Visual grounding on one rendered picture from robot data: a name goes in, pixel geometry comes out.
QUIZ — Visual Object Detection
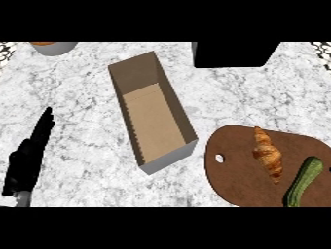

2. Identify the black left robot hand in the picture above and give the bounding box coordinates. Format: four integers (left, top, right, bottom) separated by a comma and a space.
0, 106, 56, 196

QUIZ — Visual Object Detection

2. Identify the green squash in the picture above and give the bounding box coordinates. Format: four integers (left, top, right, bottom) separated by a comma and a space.
282, 156, 325, 208

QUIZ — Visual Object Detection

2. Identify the brown wooden cutting board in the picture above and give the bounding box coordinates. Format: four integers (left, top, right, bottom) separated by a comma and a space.
202, 124, 331, 208

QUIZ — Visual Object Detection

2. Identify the open cardboard box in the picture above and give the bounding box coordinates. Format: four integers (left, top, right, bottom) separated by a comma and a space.
106, 51, 199, 176

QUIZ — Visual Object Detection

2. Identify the golden brown croissant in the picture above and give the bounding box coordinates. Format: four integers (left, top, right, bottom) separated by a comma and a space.
249, 125, 285, 185

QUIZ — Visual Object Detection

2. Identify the grey bowl with orange contents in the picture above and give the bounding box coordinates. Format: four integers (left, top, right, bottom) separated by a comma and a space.
28, 41, 79, 57

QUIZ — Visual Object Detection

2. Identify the black appliance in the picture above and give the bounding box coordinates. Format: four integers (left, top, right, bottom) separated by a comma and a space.
190, 41, 282, 69

